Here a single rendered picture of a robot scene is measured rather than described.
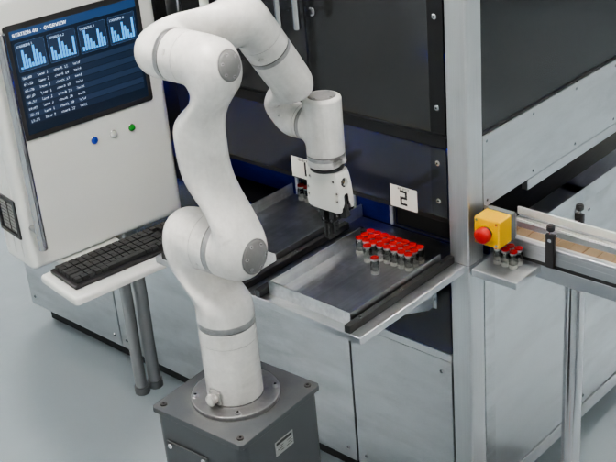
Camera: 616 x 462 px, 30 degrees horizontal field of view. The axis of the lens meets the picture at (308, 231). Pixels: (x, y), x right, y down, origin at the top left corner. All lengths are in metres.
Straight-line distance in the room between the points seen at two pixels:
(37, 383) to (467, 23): 2.28
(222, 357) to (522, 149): 1.00
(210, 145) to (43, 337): 2.47
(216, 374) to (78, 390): 1.83
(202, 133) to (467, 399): 1.24
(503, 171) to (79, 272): 1.15
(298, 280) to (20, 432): 1.50
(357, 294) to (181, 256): 0.60
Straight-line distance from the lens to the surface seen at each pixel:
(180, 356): 3.92
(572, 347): 2.98
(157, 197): 3.37
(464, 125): 2.69
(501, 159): 2.85
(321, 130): 2.43
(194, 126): 2.12
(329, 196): 2.50
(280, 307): 2.73
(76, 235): 3.27
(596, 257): 2.80
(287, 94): 2.33
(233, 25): 2.17
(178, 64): 2.08
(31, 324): 4.63
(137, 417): 3.97
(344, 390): 3.38
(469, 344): 2.96
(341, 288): 2.78
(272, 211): 3.19
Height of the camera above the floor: 2.26
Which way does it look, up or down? 27 degrees down
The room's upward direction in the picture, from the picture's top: 5 degrees counter-clockwise
